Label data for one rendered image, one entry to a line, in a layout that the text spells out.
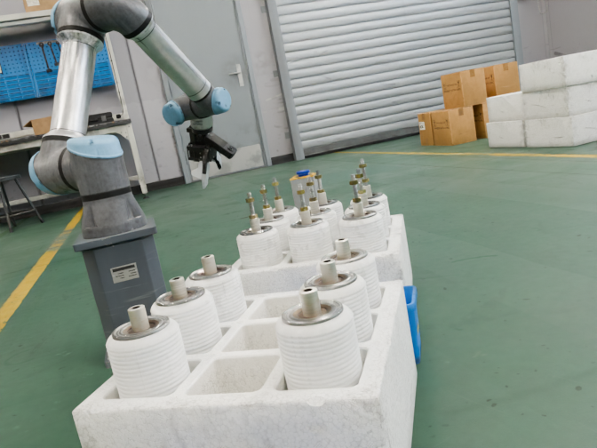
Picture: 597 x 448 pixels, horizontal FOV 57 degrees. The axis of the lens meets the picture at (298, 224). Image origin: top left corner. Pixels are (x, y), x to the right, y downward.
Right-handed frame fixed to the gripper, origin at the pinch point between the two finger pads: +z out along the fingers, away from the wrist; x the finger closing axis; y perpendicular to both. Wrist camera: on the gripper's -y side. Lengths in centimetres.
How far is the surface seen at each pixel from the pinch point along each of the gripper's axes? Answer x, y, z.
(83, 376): 89, -4, 3
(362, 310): 104, -69, -43
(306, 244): 66, -51, -26
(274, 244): 65, -43, -24
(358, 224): 64, -62, -31
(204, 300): 104, -45, -40
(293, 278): 72, -50, -20
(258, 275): 72, -42, -20
